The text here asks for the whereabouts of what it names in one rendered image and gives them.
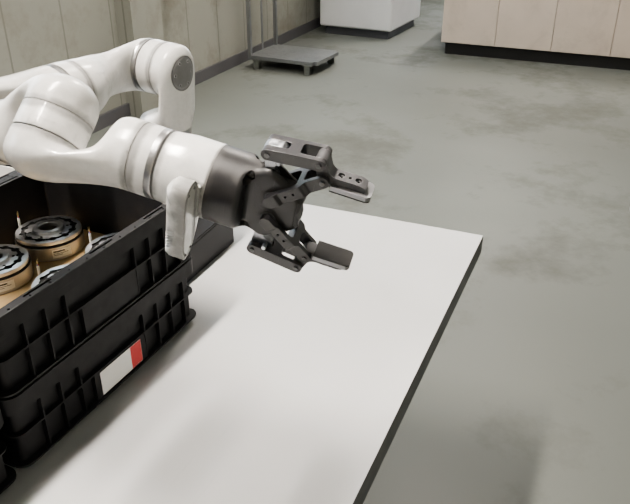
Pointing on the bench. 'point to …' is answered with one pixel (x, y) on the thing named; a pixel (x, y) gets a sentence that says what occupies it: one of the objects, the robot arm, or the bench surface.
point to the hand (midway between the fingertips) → (355, 227)
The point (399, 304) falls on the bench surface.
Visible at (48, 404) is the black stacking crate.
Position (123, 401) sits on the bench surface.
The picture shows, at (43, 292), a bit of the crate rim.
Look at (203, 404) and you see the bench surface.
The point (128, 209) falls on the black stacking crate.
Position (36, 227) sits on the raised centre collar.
